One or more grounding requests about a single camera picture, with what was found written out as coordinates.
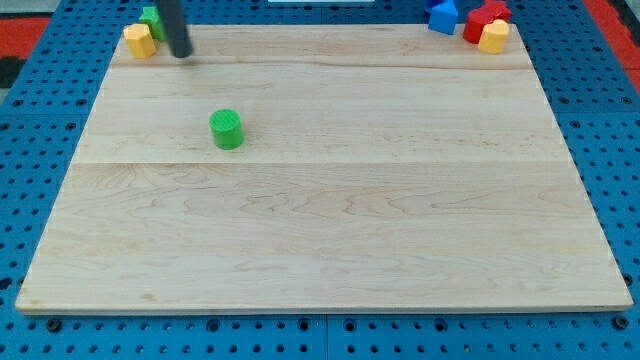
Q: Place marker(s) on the green cylinder block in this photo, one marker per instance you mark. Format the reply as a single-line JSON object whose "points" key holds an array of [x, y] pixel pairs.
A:
{"points": [[226, 128]]}

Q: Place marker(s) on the yellow hexagon block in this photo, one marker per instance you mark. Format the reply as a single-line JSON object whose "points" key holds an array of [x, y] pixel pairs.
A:
{"points": [[139, 41]]}

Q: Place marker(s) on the wooden board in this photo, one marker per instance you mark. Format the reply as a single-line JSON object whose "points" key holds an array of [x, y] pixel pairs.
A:
{"points": [[384, 169]]}

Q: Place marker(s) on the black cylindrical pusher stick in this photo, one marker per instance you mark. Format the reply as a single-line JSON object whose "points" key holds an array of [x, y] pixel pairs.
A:
{"points": [[176, 33]]}

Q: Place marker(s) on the blue triangle block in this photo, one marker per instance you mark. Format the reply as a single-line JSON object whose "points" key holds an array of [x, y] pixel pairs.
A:
{"points": [[443, 16]]}

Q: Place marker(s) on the yellow heart block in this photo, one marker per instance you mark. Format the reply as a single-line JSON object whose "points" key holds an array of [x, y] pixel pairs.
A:
{"points": [[494, 37]]}

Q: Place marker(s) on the red rounded block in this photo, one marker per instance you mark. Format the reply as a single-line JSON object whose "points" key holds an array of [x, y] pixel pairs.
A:
{"points": [[476, 20]]}

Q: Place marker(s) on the green star block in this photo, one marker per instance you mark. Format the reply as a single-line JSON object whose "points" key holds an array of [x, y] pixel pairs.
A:
{"points": [[150, 17]]}

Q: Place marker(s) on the red star block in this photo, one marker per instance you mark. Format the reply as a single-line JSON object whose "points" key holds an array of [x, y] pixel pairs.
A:
{"points": [[493, 10]]}

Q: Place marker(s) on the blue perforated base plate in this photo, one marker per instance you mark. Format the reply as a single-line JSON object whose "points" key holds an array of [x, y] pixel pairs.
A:
{"points": [[587, 56]]}

